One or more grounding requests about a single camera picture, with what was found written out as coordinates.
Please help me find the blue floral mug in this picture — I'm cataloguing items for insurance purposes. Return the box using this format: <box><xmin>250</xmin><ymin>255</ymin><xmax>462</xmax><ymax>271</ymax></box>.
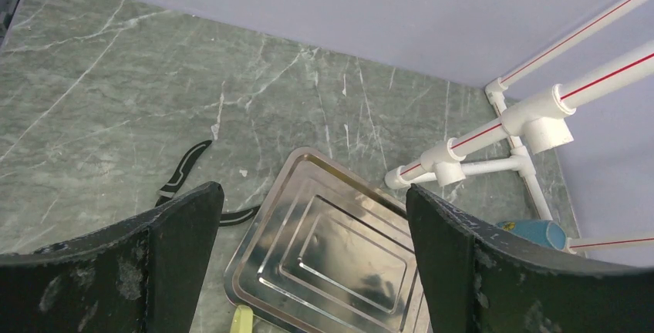
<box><xmin>497</xmin><ymin>220</ymin><xmax>568</xmax><ymax>251</ymax></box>

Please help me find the white PVC pipe frame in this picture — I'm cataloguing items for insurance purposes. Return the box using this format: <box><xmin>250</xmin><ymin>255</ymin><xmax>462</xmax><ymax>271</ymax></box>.
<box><xmin>384</xmin><ymin>0</ymin><xmax>653</xmax><ymax>254</ymax></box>

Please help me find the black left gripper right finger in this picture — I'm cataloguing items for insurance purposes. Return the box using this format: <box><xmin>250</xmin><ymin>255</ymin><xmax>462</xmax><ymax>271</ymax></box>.
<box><xmin>406</xmin><ymin>185</ymin><xmax>653</xmax><ymax>332</ymax></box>

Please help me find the lime green faceted mug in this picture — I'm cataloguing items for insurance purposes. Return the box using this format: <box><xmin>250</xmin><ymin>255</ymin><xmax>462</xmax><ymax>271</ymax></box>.
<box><xmin>229</xmin><ymin>304</ymin><xmax>254</xmax><ymax>333</ymax></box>

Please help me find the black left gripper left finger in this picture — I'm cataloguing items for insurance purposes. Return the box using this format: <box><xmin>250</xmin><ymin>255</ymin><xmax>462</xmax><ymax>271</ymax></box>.
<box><xmin>1</xmin><ymin>181</ymin><xmax>224</xmax><ymax>332</ymax></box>

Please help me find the steel serving tray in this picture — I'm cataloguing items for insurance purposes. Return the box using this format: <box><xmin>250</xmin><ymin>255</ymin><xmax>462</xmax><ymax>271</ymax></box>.
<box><xmin>224</xmin><ymin>147</ymin><xmax>430</xmax><ymax>332</ymax></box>

